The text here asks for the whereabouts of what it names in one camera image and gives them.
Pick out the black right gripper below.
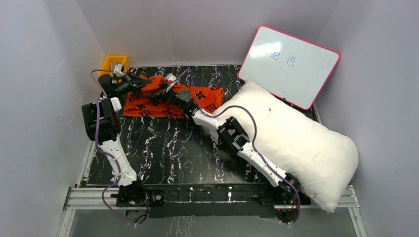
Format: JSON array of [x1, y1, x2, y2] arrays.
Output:
[[146, 81, 186, 111]]

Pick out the orange patterned pillowcase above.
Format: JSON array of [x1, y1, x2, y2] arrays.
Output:
[[123, 76, 224, 119]]

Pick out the white pillow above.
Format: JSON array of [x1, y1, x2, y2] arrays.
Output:
[[214, 81, 359, 213]]

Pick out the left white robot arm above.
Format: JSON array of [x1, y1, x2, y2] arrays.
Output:
[[82, 70, 151, 206]]

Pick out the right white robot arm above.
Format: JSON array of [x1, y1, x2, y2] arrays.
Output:
[[147, 88, 300, 205]]

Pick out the yellow plastic bin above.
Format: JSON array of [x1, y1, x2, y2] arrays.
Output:
[[98, 55, 130, 76]]

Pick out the pink framed whiteboard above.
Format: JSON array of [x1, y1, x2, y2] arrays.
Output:
[[238, 25, 340, 110]]

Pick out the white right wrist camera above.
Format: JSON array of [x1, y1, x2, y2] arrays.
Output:
[[164, 73, 177, 85]]

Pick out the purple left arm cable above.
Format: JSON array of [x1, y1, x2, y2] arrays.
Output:
[[90, 67, 138, 226]]

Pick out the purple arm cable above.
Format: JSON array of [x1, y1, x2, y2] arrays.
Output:
[[170, 68, 302, 226], [90, 67, 138, 226]]

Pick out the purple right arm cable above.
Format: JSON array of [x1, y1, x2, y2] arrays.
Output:
[[170, 68, 302, 226]]

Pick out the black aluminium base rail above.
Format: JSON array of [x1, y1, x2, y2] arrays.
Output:
[[59, 178, 369, 237]]

